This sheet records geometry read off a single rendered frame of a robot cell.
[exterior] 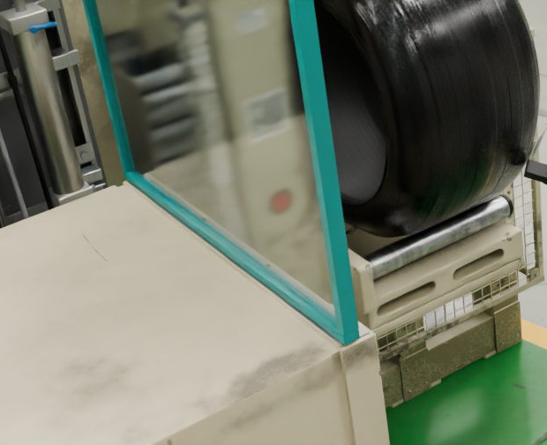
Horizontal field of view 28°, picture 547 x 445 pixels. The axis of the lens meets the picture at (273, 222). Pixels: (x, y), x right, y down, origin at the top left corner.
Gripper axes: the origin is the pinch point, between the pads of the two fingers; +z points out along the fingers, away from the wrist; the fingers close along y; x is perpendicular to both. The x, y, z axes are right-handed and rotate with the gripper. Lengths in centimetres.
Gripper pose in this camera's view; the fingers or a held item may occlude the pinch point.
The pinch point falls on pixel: (545, 173)
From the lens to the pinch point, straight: 197.1
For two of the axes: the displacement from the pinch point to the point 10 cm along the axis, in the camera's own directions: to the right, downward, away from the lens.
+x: 2.7, -7.6, 5.9
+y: -1.3, 5.8, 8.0
